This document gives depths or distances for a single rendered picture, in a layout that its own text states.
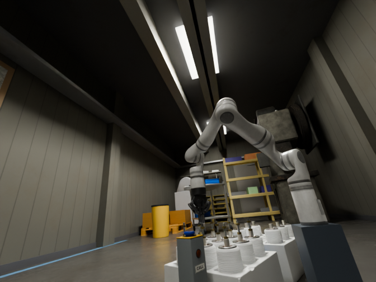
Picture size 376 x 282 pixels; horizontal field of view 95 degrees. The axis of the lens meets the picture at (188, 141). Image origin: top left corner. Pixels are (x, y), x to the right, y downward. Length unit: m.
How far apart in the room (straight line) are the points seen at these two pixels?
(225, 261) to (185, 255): 0.17
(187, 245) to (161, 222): 3.15
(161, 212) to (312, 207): 3.18
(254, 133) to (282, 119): 3.60
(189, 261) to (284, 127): 3.87
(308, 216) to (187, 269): 0.53
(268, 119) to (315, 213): 3.56
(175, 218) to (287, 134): 3.39
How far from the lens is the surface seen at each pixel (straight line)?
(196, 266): 0.70
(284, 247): 1.24
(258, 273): 0.88
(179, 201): 5.87
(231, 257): 0.80
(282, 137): 4.22
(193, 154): 0.88
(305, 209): 0.92
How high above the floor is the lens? 0.39
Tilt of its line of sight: 23 degrees up
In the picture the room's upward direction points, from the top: 6 degrees counter-clockwise
